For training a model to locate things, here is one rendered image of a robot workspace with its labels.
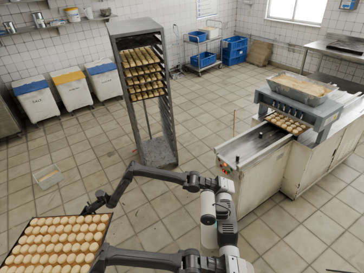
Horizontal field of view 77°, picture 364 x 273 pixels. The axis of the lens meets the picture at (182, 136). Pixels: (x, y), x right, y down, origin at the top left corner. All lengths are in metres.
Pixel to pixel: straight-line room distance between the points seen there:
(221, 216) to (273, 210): 1.75
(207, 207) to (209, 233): 0.21
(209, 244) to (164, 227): 1.49
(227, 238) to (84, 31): 4.80
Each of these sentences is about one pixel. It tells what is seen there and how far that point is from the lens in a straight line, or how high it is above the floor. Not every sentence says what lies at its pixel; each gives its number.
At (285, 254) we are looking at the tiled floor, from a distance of 2.63.
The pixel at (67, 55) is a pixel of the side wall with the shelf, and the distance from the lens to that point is 5.35.
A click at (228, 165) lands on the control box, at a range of 2.06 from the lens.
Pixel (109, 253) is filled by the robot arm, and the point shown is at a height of 1.38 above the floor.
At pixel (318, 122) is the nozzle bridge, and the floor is 1.12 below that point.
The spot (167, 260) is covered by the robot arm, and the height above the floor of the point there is 1.32.
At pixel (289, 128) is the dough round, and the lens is 2.45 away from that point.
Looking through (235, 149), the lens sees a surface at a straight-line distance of 2.22.
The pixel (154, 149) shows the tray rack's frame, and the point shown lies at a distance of 3.35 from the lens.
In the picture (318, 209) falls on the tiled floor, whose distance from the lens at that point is 3.05.
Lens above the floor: 2.27
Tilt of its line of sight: 37 degrees down
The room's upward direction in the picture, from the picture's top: 5 degrees counter-clockwise
